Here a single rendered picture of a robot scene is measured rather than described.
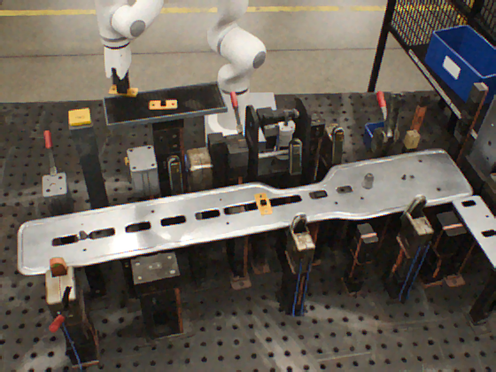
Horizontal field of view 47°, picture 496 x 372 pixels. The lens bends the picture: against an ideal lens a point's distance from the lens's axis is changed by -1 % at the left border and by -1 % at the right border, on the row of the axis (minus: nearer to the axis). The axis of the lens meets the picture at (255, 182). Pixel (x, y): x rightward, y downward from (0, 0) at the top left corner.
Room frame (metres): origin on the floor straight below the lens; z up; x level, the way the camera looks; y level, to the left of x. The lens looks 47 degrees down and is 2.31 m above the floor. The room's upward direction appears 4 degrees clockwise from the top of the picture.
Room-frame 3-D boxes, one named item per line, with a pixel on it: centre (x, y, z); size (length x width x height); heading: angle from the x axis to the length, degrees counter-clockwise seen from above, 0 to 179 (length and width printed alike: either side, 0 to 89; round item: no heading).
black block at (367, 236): (1.06, -0.34, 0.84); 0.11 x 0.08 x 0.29; 18
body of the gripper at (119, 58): (1.36, 0.41, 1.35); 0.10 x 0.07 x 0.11; 175
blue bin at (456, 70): (1.80, -0.76, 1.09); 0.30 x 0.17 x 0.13; 25
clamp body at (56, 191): (1.11, 0.59, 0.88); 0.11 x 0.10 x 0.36; 18
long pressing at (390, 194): (1.13, -0.01, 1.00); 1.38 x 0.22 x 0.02; 108
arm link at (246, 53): (1.71, 0.08, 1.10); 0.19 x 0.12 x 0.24; 49
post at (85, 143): (1.30, 0.54, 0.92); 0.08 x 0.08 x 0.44; 18
